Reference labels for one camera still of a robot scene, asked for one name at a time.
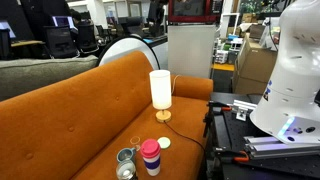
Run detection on small clear glass cup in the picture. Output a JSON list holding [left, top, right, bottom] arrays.
[[129, 135, 142, 147]]

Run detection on orange fabric sofa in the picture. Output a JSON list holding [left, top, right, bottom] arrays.
[[0, 50, 214, 180]]

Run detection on grey fabric sofa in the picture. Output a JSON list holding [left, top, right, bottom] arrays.
[[0, 54, 100, 103]]

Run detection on white cylinder table lamp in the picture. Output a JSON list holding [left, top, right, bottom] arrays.
[[148, 69, 173, 124]]

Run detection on white tall cabinet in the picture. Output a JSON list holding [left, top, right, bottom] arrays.
[[167, 23, 217, 80]]

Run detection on white round panel black rim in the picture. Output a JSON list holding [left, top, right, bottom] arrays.
[[98, 35, 161, 71]]

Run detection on round light green lid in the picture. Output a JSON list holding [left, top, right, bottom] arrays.
[[157, 136, 172, 150]]

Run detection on red lid striped tumbler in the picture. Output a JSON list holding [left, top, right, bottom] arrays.
[[139, 138, 162, 177]]

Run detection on low cardboard box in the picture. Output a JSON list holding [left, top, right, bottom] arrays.
[[232, 70, 270, 95]]

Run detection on red framed appliance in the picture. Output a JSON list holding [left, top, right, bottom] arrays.
[[167, 0, 225, 24]]

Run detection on shiny metal jar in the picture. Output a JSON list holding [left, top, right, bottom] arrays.
[[115, 159, 138, 180]]

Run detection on large cardboard box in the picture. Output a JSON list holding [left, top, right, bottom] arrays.
[[236, 33, 279, 84]]

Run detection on seated dark haired person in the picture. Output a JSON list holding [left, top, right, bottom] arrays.
[[71, 10, 85, 27]]

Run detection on black mesh office chair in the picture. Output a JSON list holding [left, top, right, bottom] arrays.
[[43, 24, 80, 60]]

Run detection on lit computer monitor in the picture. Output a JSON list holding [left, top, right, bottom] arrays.
[[51, 15, 76, 30]]

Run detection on wooden office desk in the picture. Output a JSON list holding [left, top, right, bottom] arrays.
[[9, 39, 46, 48]]

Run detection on black lamp power cable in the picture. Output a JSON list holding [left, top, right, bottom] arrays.
[[163, 119, 207, 153]]

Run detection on orange handled black clamp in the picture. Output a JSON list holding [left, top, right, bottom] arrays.
[[206, 100, 234, 113], [213, 148, 252, 164]]

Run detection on blue cup with handle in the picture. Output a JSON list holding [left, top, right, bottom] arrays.
[[116, 146, 138, 165]]

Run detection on aluminium angle bracket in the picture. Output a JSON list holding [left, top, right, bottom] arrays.
[[231, 99, 259, 122]]

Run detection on aluminium rail base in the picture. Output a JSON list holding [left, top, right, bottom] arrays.
[[243, 134, 320, 160]]

